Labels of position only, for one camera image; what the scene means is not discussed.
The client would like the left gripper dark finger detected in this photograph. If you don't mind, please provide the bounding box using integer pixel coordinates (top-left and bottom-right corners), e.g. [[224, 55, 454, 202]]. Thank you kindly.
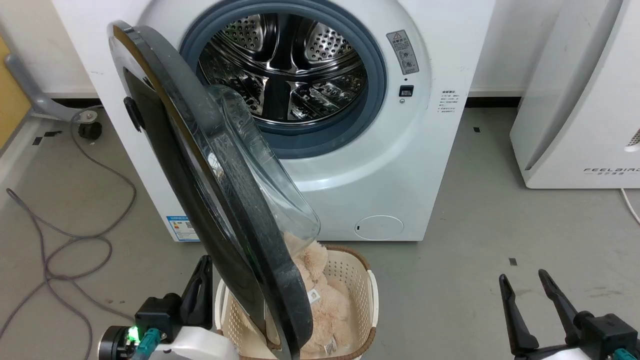
[[180, 254, 214, 329]]

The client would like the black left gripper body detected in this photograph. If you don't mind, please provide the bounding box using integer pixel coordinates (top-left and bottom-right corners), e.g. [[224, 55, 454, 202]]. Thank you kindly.
[[134, 293, 185, 342]]

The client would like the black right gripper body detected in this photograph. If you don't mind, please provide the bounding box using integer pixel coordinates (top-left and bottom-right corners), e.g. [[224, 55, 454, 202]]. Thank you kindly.
[[574, 312, 640, 360]]

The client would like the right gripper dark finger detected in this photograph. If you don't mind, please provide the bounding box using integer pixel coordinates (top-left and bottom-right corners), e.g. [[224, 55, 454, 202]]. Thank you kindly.
[[538, 268, 584, 346], [498, 273, 542, 355]]

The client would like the black round washer door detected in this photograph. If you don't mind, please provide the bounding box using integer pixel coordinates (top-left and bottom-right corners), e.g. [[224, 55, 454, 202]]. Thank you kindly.
[[107, 20, 322, 360]]

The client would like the white front-load washing machine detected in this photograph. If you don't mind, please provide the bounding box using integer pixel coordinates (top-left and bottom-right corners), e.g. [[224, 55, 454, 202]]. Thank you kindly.
[[51, 0, 497, 244]]

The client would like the grey rubber door gasket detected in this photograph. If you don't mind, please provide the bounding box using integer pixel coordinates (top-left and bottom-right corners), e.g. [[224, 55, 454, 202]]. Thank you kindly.
[[178, 0, 389, 160]]

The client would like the blue energy label sticker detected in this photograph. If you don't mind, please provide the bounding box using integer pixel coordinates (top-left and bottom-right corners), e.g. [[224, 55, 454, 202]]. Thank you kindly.
[[165, 214, 201, 244]]

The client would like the beige plush toy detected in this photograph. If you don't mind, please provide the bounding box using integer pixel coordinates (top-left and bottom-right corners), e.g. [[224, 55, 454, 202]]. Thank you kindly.
[[264, 230, 354, 359]]

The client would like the cream plastic laundry basket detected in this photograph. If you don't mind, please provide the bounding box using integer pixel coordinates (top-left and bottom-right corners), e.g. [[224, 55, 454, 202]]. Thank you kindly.
[[213, 243, 380, 360]]

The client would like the round white filter cover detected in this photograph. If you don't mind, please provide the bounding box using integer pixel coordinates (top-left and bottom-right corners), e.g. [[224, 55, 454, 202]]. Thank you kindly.
[[353, 214, 405, 241]]

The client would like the black caster wheel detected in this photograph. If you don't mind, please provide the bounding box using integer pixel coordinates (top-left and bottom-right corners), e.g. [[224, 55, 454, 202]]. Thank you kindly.
[[77, 110, 104, 140]]

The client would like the white air purifier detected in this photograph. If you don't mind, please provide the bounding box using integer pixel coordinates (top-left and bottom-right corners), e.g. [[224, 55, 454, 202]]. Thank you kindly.
[[509, 0, 640, 190]]

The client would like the grey metal cart leg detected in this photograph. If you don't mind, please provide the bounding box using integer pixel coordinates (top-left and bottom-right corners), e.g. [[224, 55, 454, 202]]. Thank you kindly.
[[3, 52, 99, 124]]

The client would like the steel washer drum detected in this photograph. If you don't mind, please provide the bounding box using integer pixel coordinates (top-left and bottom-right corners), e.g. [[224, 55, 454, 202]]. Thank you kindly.
[[197, 13, 369, 125]]

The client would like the yellow wooden board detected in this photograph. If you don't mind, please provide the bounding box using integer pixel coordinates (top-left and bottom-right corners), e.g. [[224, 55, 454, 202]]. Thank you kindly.
[[0, 35, 34, 151]]

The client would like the grey warning sticker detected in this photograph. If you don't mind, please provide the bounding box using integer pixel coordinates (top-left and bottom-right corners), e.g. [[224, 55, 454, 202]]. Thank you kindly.
[[385, 29, 420, 76]]

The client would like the teal left gripper cable plug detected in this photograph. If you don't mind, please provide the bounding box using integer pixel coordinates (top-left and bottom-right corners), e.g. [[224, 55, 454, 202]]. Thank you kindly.
[[130, 327, 162, 360]]

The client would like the white floor cable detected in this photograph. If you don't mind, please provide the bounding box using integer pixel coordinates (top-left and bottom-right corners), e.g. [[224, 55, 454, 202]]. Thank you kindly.
[[619, 187, 640, 226]]

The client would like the grey floor cable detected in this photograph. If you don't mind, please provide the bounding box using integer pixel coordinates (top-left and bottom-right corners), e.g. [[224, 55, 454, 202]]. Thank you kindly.
[[0, 107, 139, 360]]

